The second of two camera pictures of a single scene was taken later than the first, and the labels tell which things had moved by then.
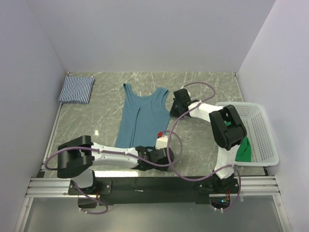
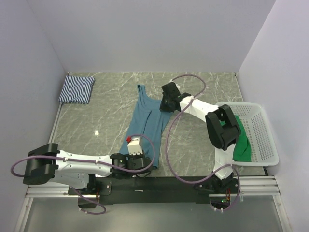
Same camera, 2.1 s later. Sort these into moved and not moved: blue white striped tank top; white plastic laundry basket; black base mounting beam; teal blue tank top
Moved: teal blue tank top
Not moved: blue white striped tank top; white plastic laundry basket; black base mounting beam
